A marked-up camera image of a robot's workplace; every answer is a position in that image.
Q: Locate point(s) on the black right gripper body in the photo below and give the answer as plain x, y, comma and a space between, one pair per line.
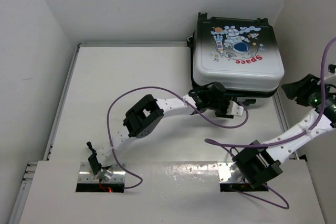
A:
316, 91

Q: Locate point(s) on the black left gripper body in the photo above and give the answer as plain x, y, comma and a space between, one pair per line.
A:
220, 105

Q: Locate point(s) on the grey suitcase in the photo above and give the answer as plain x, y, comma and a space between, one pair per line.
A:
240, 54

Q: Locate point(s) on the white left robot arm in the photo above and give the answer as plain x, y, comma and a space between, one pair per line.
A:
142, 118

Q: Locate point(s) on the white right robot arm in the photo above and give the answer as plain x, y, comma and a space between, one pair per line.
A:
260, 163

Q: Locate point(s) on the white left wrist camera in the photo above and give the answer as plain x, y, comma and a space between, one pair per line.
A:
234, 109

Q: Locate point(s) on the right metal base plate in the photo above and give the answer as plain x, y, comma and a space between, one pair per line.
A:
229, 173

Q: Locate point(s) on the metal base plate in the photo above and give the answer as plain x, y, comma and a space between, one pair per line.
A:
229, 173
109, 175

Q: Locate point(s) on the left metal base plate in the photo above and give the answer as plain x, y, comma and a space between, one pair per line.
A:
109, 175

